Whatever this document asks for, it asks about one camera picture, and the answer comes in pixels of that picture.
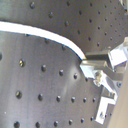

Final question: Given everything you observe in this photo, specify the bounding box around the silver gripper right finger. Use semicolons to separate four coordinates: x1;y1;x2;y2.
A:
86;37;128;68

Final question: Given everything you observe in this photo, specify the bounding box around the small metal bracket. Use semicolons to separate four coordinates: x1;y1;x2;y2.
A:
95;87;116;124

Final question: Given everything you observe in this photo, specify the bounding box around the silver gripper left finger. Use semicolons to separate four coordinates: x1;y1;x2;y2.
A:
80;60;123;97

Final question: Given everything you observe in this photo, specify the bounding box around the white cable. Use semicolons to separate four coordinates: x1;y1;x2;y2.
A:
0;21;88;62

